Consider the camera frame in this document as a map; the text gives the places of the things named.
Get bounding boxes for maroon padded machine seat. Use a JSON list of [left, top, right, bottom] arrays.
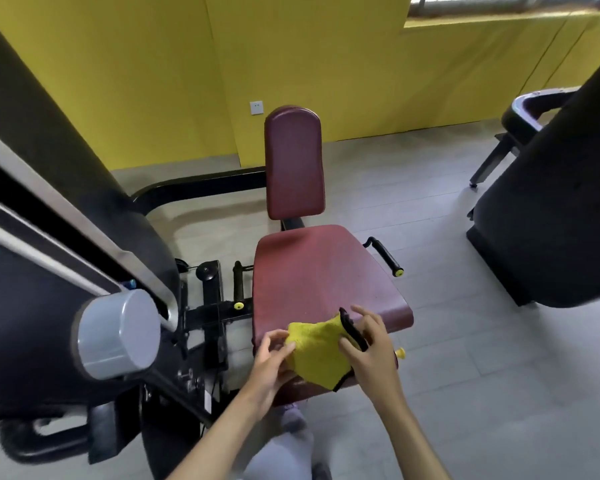
[[250, 224, 414, 405]]

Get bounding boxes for person's right forearm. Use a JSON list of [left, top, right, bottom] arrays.
[[370, 382, 452, 480]]

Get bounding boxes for yellow cleaning cloth black trim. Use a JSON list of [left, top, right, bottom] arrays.
[[283, 308, 370, 393]]

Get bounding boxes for maroon padded backrest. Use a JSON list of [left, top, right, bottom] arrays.
[[264, 105, 327, 221]]

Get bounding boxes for person's grey trouser leg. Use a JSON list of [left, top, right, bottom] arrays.
[[242, 402, 315, 480]]

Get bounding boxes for grey cylindrical pivot cover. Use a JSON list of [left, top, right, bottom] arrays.
[[71, 289, 162, 381]]

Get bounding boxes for window with metal bars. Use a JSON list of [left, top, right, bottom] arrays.
[[404, 0, 600, 29]]

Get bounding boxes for black padded gym bench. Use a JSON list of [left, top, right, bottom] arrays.
[[468, 86, 582, 190]]

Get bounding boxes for black handle yellow end cap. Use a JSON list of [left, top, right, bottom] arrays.
[[363, 237, 406, 277], [232, 261, 255, 311]]

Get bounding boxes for black gym machine frame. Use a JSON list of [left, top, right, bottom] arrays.
[[0, 5, 307, 480]]

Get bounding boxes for person's left forearm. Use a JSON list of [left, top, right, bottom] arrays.
[[167, 390, 264, 480]]

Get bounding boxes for person's right hand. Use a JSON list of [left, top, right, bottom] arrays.
[[338, 305, 401, 403]]

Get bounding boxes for person's left hand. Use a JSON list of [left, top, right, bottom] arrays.
[[241, 329, 297, 418]]

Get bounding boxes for black gym machine shroud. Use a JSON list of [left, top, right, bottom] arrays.
[[466, 60, 600, 309]]

